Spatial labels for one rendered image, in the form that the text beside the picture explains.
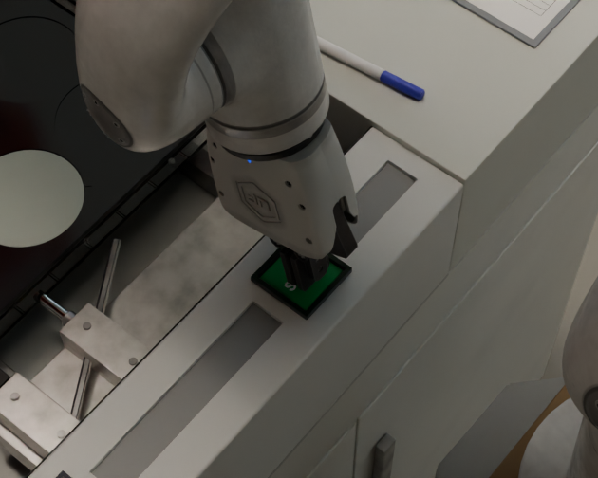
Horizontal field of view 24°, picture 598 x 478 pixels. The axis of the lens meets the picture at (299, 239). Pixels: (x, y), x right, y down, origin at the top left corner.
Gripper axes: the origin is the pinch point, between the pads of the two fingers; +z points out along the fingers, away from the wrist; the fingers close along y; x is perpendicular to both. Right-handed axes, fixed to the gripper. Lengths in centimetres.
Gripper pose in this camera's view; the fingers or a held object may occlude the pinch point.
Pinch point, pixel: (305, 258)
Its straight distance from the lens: 103.9
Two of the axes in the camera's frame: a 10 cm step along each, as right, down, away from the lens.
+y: 7.6, 4.1, -5.1
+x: 6.3, -6.5, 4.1
